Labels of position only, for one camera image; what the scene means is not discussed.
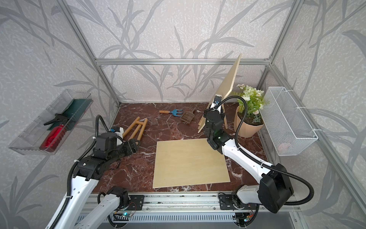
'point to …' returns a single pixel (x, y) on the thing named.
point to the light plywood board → (188, 162)
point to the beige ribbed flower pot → (247, 130)
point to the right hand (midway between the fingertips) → (217, 101)
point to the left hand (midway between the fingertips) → (136, 143)
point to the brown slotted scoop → (188, 116)
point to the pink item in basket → (282, 147)
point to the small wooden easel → (139, 123)
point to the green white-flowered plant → (255, 101)
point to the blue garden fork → (175, 112)
